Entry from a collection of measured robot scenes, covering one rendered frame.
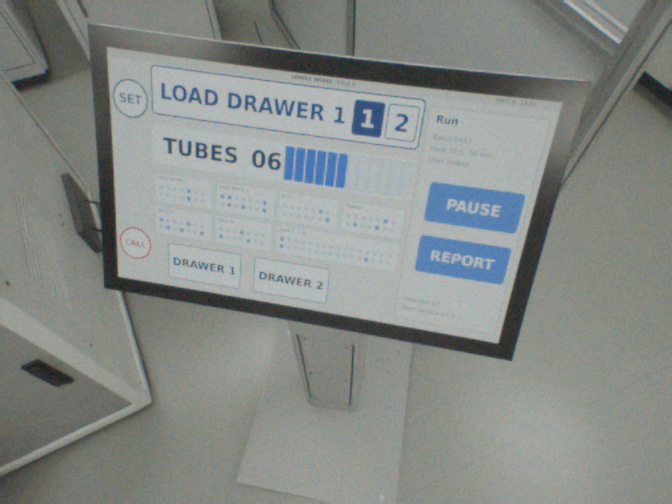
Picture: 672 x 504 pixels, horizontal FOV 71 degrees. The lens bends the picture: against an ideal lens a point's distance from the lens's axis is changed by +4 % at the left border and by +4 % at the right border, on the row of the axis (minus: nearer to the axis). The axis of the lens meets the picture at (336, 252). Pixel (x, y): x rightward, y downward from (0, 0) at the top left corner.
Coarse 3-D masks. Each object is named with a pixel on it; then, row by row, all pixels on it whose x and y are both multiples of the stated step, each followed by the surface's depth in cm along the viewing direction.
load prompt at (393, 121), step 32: (160, 96) 51; (192, 96) 51; (224, 96) 50; (256, 96) 50; (288, 96) 49; (320, 96) 49; (352, 96) 48; (384, 96) 48; (256, 128) 51; (288, 128) 50; (320, 128) 50; (352, 128) 49; (384, 128) 49; (416, 128) 48
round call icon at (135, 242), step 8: (120, 224) 57; (120, 232) 57; (128, 232) 57; (136, 232) 57; (144, 232) 57; (120, 240) 58; (128, 240) 57; (136, 240) 57; (144, 240) 57; (120, 248) 58; (128, 248) 58; (136, 248) 58; (144, 248) 57; (120, 256) 58; (128, 256) 58; (136, 256) 58; (144, 256) 58; (152, 256) 58
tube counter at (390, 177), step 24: (264, 144) 51; (288, 144) 51; (264, 168) 52; (288, 168) 52; (312, 168) 51; (336, 168) 51; (360, 168) 50; (384, 168) 50; (408, 168) 50; (360, 192) 51; (384, 192) 51; (408, 192) 50
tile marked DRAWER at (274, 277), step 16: (256, 256) 55; (256, 272) 56; (272, 272) 56; (288, 272) 55; (304, 272) 55; (320, 272) 55; (256, 288) 57; (272, 288) 56; (288, 288) 56; (304, 288) 56; (320, 288) 55
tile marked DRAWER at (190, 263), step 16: (176, 256) 57; (192, 256) 57; (208, 256) 56; (224, 256) 56; (240, 256) 56; (176, 272) 58; (192, 272) 57; (208, 272) 57; (224, 272) 57; (240, 272) 56
